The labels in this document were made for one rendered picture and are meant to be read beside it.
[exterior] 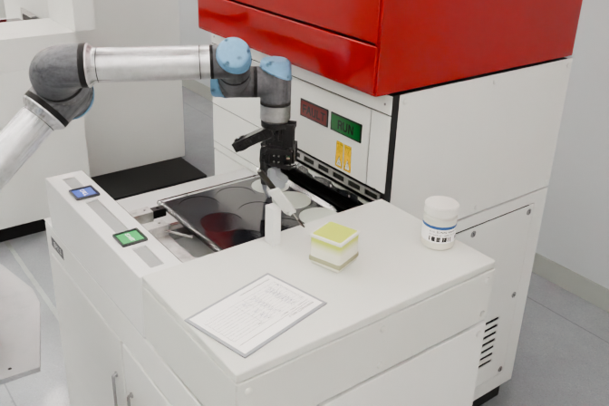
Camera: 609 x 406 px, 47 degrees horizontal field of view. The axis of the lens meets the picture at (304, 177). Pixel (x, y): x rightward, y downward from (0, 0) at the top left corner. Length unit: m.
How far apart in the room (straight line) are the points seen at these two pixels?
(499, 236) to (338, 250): 0.88
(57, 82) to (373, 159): 0.73
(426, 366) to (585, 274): 1.88
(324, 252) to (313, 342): 0.23
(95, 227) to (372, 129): 0.67
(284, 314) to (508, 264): 1.13
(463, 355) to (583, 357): 1.44
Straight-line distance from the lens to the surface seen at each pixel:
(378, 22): 1.52
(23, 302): 1.62
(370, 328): 1.28
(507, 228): 2.15
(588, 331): 3.11
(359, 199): 1.74
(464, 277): 1.42
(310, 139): 1.86
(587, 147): 3.10
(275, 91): 1.66
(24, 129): 1.68
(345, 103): 1.72
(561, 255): 3.31
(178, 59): 1.54
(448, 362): 1.53
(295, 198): 1.80
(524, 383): 2.75
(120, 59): 1.55
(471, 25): 1.74
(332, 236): 1.36
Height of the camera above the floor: 1.69
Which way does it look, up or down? 24 degrees down
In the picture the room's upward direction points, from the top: 2 degrees clockwise
